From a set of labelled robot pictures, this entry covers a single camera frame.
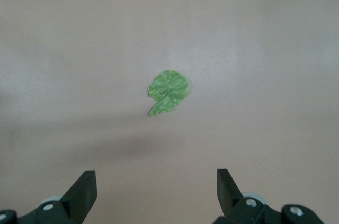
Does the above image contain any green lettuce leaf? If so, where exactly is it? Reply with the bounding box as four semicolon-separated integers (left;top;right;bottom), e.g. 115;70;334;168
147;69;190;118

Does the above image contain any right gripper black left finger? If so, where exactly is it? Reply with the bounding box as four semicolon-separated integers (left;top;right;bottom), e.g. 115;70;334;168
0;170;97;224

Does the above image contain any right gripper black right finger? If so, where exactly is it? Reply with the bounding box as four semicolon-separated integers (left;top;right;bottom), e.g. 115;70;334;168
213;168;325;224

